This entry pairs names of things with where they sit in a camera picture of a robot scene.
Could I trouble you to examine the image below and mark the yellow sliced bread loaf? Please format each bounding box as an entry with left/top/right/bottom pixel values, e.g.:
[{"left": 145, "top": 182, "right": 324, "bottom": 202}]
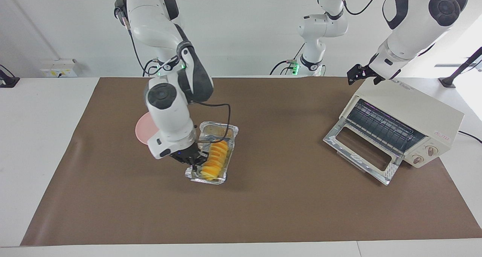
[{"left": 200, "top": 140, "right": 229, "bottom": 181}]

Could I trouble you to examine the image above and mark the silver aluminium foil tray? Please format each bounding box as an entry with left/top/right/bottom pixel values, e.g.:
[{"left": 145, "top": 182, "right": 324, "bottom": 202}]
[{"left": 185, "top": 122, "right": 239, "bottom": 185}]

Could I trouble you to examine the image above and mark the cream white toaster oven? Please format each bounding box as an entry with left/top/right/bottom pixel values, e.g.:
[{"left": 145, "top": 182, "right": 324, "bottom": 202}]
[{"left": 339, "top": 78, "right": 465, "bottom": 169}]

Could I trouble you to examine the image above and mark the glass oven door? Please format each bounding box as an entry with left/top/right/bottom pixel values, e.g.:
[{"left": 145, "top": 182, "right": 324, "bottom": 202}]
[{"left": 323, "top": 118, "right": 404, "bottom": 186}]

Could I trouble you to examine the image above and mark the pink round plate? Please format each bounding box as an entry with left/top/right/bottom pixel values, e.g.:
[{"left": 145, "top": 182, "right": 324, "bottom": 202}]
[{"left": 135, "top": 112, "right": 160, "bottom": 146}]

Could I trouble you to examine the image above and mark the brown table mat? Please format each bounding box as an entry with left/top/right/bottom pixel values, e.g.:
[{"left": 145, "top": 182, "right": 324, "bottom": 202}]
[{"left": 21, "top": 76, "right": 482, "bottom": 247}]

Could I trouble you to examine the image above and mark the metal oven wire rack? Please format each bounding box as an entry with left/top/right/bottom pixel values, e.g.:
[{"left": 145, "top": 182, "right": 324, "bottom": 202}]
[{"left": 346, "top": 99, "right": 427, "bottom": 154}]

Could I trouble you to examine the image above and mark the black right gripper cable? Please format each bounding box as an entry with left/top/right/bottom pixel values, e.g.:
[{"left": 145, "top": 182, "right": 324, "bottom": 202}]
[{"left": 196, "top": 102, "right": 231, "bottom": 144}]

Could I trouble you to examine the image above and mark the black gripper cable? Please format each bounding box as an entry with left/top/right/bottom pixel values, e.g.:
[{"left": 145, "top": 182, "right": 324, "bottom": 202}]
[
  {"left": 339, "top": 0, "right": 385, "bottom": 16},
  {"left": 196, "top": 102, "right": 231, "bottom": 144}
]

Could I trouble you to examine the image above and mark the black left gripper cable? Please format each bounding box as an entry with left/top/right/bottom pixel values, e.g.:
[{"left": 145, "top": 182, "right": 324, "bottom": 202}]
[{"left": 339, "top": 0, "right": 385, "bottom": 16}]

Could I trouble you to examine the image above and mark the black left arm base cable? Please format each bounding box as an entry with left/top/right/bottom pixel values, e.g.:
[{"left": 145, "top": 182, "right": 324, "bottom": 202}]
[{"left": 269, "top": 43, "right": 304, "bottom": 76}]

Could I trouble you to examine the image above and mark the black camera stand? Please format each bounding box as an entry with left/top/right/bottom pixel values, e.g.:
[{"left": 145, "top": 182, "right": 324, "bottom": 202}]
[{"left": 439, "top": 46, "right": 482, "bottom": 88}]

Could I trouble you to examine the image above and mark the black oven power cable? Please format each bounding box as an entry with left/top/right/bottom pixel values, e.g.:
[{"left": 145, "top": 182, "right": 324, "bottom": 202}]
[{"left": 458, "top": 130, "right": 482, "bottom": 144}]

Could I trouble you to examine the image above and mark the white wall socket box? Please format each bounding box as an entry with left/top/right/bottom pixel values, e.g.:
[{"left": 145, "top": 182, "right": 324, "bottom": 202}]
[{"left": 41, "top": 59, "right": 78, "bottom": 78}]

